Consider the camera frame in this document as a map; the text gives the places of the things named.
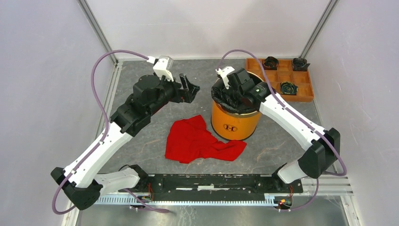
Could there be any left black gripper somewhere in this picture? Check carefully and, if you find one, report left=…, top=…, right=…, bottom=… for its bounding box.
left=147, top=73, right=200, bottom=117

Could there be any black trash bag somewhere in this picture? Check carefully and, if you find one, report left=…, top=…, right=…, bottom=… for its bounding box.
left=211, top=86, right=257, bottom=114

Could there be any orange trash bin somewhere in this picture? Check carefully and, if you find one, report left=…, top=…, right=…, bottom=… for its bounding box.
left=211, top=79, right=261, bottom=141

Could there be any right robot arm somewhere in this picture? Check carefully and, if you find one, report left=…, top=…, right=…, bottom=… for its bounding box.
left=218, top=66, right=341, bottom=192

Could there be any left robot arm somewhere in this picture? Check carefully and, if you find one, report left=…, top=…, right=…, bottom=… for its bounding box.
left=51, top=73, right=200, bottom=210

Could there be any rolled bag back left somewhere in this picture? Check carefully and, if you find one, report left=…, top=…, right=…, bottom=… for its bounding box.
left=262, top=56, right=279, bottom=70

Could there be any rolled bag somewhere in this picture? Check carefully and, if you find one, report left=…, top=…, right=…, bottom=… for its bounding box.
left=292, top=57, right=310, bottom=72
left=280, top=81, right=298, bottom=96
left=262, top=56, right=279, bottom=70

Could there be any rolled bag front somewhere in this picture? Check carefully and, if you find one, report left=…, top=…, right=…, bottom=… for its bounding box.
left=280, top=81, right=298, bottom=96

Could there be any red cloth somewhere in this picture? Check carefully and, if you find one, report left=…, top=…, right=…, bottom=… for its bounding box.
left=165, top=115, right=247, bottom=164

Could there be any rolled bag back right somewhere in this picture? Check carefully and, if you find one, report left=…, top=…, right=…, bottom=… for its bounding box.
left=292, top=57, right=310, bottom=72

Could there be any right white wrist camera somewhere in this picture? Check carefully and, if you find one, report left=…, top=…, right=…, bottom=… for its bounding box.
left=215, top=66, right=235, bottom=89

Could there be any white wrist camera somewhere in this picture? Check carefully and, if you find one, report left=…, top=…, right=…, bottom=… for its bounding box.
left=215, top=66, right=235, bottom=89
left=146, top=56, right=174, bottom=82

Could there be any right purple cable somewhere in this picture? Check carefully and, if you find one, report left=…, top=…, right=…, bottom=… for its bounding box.
left=216, top=49, right=348, bottom=213

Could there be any purple cable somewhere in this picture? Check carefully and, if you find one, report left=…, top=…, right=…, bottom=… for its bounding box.
left=216, top=49, right=348, bottom=213
left=51, top=49, right=150, bottom=215

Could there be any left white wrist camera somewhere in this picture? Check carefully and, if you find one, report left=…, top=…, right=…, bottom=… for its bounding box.
left=146, top=56, right=174, bottom=82

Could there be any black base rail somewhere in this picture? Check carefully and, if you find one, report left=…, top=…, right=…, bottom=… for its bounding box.
left=122, top=165, right=303, bottom=207

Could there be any right aluminium corner post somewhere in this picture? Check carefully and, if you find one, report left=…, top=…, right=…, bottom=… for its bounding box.
left=299, top=0, right=339, bottom=58

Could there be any aluminium corner post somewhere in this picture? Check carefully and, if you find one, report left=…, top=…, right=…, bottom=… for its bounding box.
left=77, top=0, right=112, bottom=52
left=299, top=0, right=339, bottom=58

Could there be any left aluminium corner post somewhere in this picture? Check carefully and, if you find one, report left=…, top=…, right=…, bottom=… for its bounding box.
left=77, top=0, right=112, bottom=52

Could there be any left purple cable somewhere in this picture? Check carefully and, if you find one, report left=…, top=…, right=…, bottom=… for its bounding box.
left=51, top=49, right=150, bottom=215

